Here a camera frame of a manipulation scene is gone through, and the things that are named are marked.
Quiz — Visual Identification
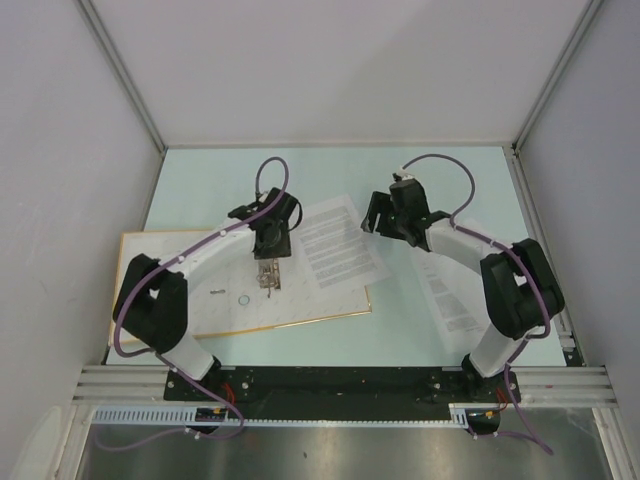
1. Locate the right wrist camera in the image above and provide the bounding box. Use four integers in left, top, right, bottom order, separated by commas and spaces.
392, 169, 416, 188

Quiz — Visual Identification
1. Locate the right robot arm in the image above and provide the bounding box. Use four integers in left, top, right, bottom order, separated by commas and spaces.
361, 176, 565, 401

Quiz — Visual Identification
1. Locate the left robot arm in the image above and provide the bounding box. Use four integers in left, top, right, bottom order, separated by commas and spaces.
112, 188, 302, 400

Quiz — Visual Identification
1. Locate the metal lever arch mechanism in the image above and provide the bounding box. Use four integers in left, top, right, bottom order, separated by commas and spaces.
256, 258, 281, 298

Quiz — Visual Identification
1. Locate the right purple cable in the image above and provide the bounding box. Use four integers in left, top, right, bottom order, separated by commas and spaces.
392, 153, 556, 456

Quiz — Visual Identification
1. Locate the printed paper sheet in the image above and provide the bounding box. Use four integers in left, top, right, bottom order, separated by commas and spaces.
293, 194, 390, 297

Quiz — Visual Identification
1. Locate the yellow ring binder folder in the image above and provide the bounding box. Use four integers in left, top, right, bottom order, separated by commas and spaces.
115, 230, 372, 338

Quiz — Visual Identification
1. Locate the white slotted cable duct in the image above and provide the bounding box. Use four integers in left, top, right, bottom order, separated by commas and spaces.
92, 403, 504, 430

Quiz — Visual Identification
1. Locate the purple cable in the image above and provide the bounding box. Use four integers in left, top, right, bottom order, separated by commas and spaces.
94, 157, 294, 441
392, 153, 556, 456

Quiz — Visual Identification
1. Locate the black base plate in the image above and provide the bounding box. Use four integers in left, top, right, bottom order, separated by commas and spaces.
163, 366, 521, 422

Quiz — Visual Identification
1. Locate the printed paper stack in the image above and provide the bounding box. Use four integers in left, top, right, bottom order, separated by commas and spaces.
410, 219, 500, 355

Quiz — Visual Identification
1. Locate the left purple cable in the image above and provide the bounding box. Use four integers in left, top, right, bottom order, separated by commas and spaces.
94, 157, 294, 441

